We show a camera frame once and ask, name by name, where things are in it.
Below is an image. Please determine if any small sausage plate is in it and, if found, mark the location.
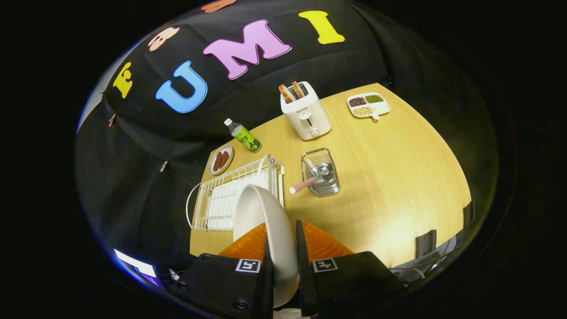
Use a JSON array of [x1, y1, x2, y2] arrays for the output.
[[208, 144, 234, 176]]

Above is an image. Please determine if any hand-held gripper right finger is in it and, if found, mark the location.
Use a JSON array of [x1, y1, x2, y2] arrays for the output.
[[295, 219, 406, 317]]

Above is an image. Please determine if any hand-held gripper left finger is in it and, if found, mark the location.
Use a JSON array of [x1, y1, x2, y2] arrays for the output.
[[171, 222, 275, 319]]

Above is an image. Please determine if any white toaster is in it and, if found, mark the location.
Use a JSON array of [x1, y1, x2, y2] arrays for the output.
[[280, 81, 332, 141]]

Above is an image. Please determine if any white wire dish rack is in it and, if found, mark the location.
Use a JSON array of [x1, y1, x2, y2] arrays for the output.
[[186, 154, 285, 232]]

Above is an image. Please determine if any black backdrop cloth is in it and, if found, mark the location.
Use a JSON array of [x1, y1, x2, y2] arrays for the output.
[[75, 0, 501, 266]]

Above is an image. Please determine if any metal wire basket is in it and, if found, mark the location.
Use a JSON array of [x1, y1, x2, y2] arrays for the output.
[[301, 148, 340, 197]]

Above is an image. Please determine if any computer screen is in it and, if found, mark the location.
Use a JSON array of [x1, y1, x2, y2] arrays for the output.
[[113, 248, 160, 286]]

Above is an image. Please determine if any divided white bean dish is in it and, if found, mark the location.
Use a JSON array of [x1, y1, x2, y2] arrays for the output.
[[347, 92, 391, 121]]

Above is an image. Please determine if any green label drink bottle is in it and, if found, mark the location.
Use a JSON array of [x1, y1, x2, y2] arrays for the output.
[[224, 118, 262, 153]]

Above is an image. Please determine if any spoon with striped handle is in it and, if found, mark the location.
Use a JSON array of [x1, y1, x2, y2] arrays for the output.
[[289, 163, 332, 195]]

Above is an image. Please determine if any white plate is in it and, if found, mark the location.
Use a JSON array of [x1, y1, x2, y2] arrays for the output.
[[233, 184, 299, 308]]

